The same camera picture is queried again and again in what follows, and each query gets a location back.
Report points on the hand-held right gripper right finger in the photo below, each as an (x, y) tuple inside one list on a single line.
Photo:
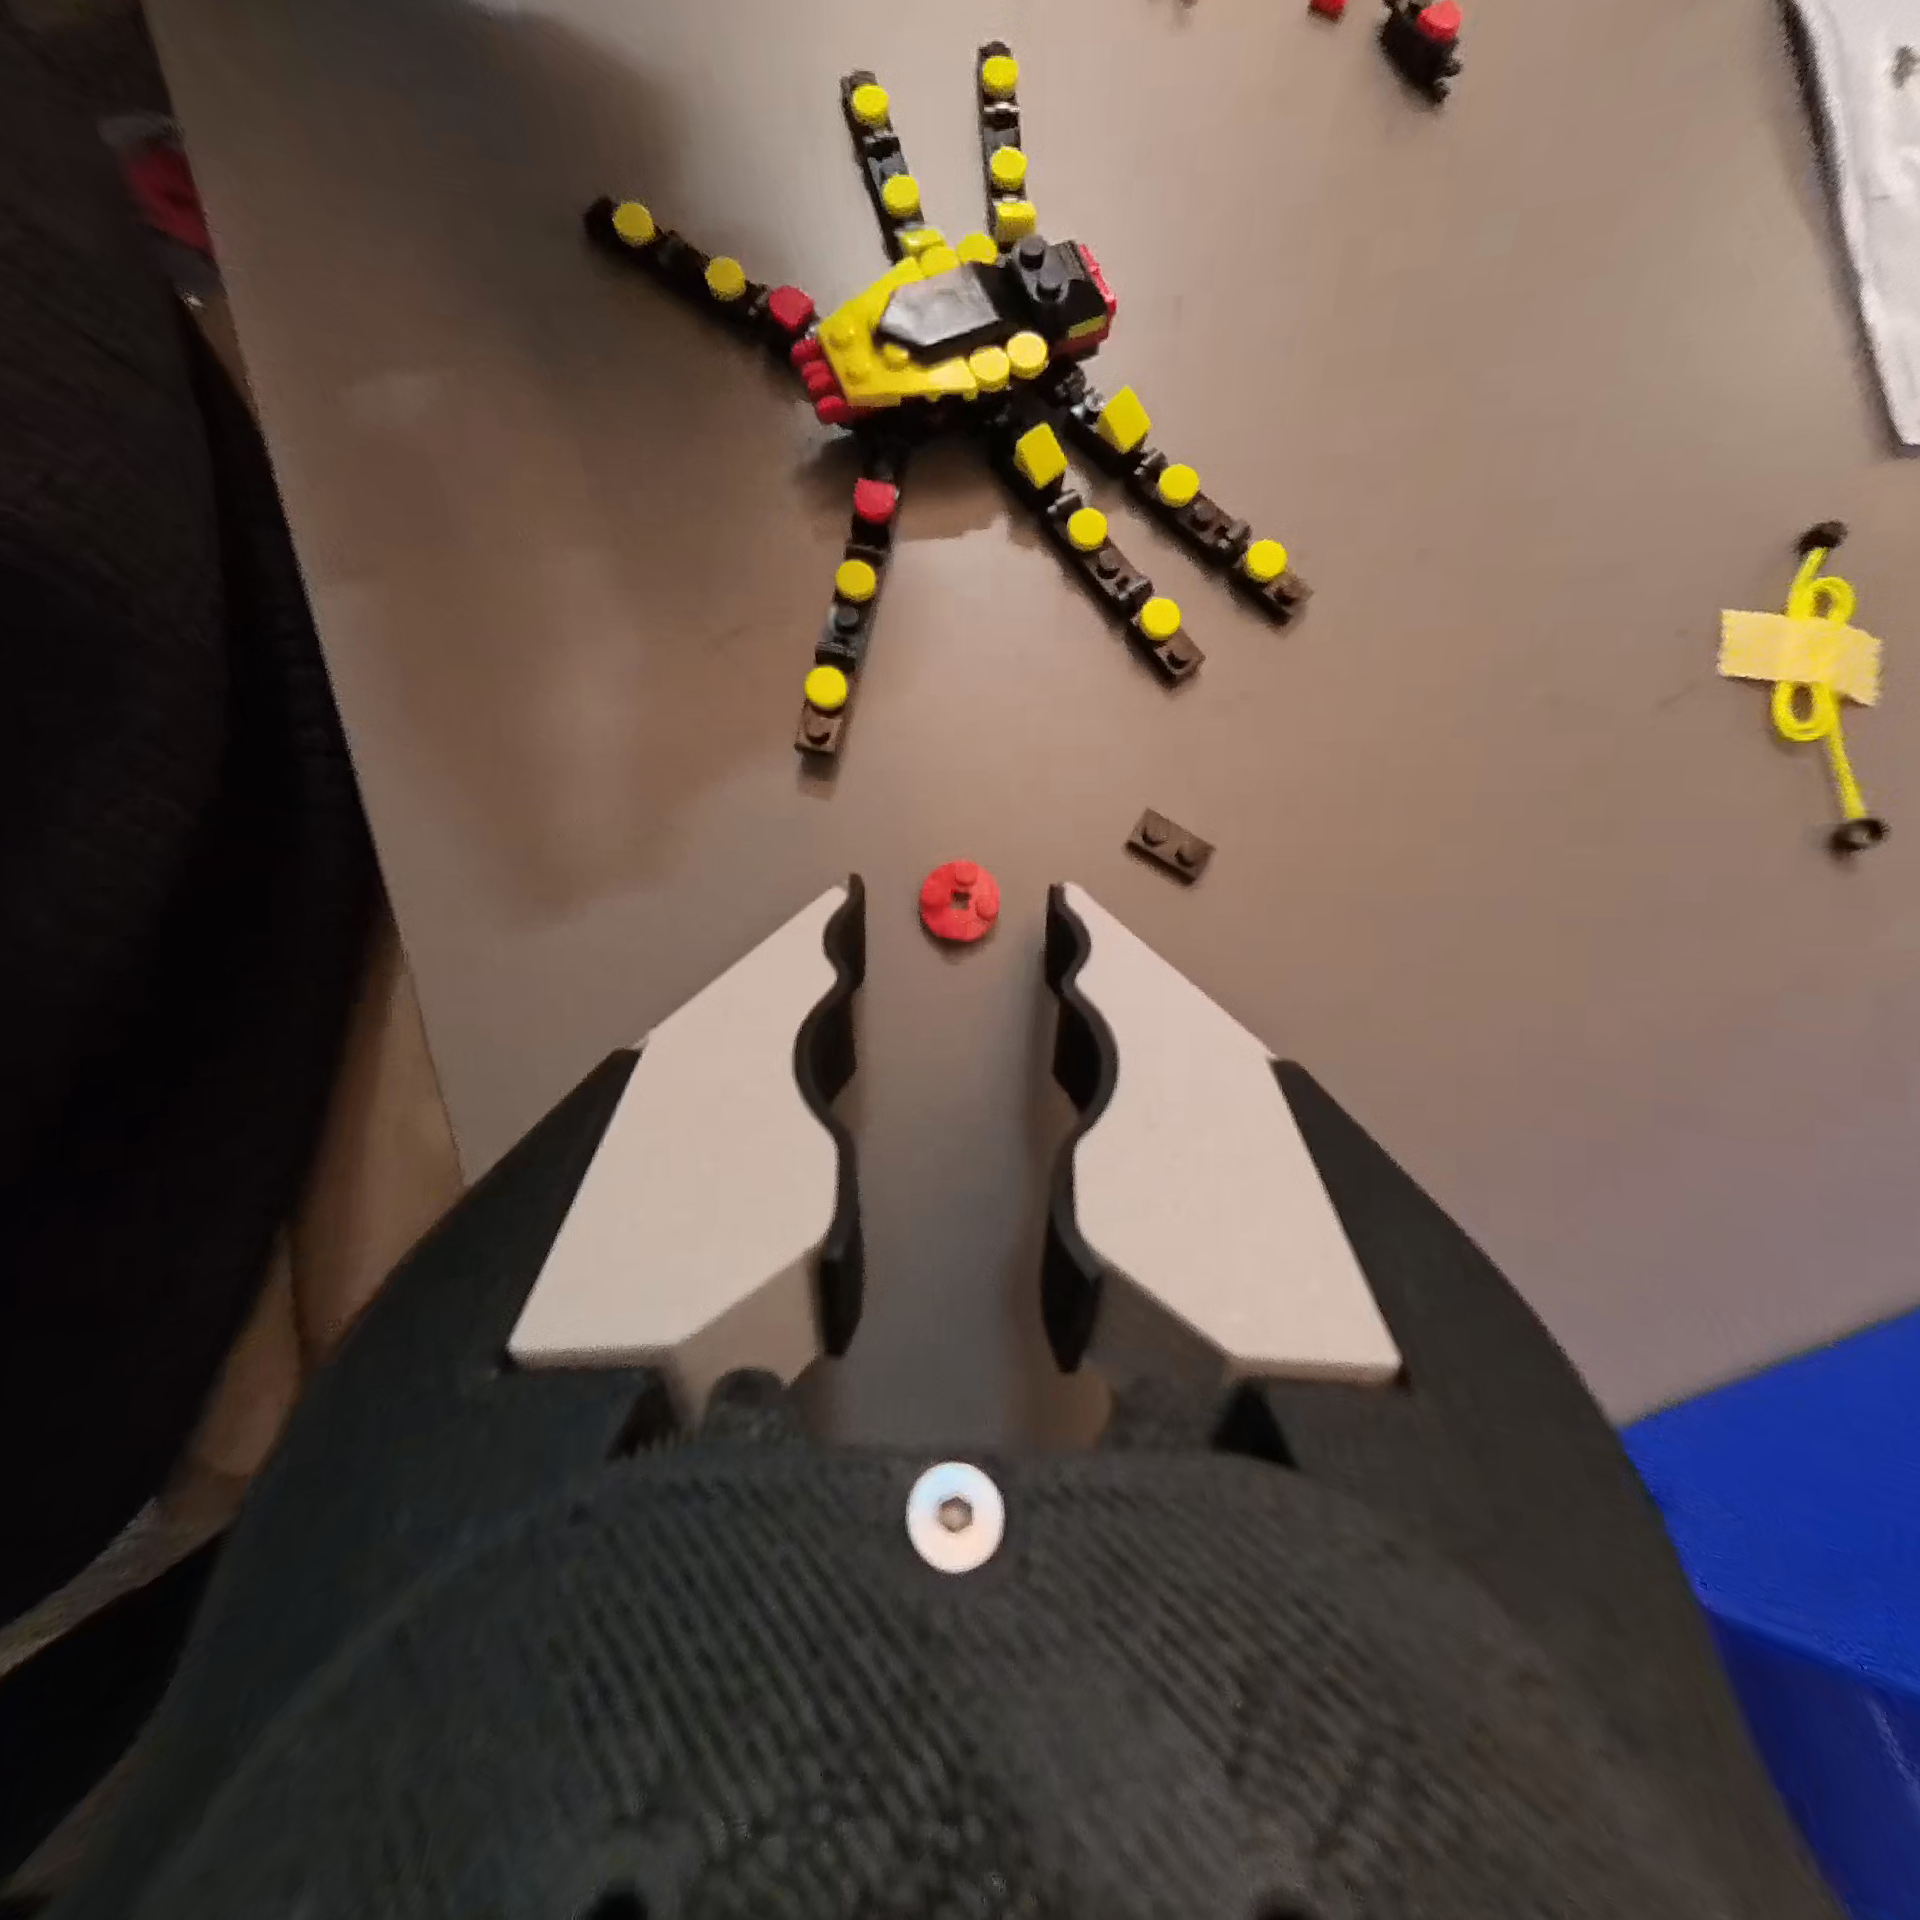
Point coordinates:
[(1215, 1201)]

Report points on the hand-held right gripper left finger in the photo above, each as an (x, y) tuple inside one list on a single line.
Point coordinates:
[(690, 1201)]

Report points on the small black lego plate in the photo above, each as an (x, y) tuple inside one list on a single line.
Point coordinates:
[(1170, 843)]

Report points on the red round lego plate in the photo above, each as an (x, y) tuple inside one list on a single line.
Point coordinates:
[(960, 900)]

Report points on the yellow black lego spider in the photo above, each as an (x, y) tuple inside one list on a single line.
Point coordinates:
[(863, 339)]

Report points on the small black red lego assembly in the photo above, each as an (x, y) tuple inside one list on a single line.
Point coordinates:
[(1423, 41)]

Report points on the tagged blue plastic bin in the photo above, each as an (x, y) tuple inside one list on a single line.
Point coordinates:
[(1799, 1576)]

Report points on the beige masking tape strip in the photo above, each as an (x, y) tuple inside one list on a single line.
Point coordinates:
[(1756, 652)]

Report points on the white instruction booklet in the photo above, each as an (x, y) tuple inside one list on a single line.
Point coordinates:
[(1881, 224)]

